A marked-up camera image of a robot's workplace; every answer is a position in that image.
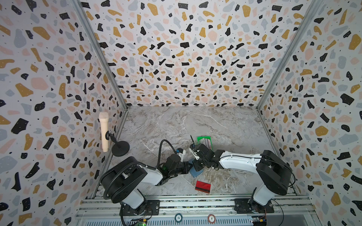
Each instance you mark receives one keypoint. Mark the red round sticker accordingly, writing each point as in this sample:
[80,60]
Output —
[211,219]

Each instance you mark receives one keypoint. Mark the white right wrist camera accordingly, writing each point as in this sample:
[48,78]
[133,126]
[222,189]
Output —
[194,150]

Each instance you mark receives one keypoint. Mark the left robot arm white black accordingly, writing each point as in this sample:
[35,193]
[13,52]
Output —
[121,182]

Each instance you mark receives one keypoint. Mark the stack of cards in tray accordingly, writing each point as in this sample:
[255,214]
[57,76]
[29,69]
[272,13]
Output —
[208,143]

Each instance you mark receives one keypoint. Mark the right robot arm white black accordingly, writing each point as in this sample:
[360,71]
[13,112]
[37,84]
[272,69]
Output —
[274,172]

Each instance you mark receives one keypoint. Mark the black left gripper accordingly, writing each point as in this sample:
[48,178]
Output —
[186,164]

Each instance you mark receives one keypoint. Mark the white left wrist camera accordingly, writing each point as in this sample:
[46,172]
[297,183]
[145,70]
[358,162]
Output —
[181,153]

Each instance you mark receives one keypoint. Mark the green round sticker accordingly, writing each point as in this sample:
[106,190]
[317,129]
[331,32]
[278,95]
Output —
[178,218]

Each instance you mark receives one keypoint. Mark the blue card holder wallet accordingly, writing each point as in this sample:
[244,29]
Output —
[193,171]

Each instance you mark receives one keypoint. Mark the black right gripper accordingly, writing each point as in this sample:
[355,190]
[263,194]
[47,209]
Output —
[195,163]

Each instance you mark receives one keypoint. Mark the red card black stripe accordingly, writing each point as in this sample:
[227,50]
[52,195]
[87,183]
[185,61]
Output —
[203,187]

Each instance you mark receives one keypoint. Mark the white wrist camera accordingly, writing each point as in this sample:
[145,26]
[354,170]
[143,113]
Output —
[194,150]
[181,153]

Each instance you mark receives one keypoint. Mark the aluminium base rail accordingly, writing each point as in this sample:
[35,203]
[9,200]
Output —
[289,210]

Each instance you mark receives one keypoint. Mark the green plastic card tray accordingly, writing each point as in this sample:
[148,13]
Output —
[201,140]

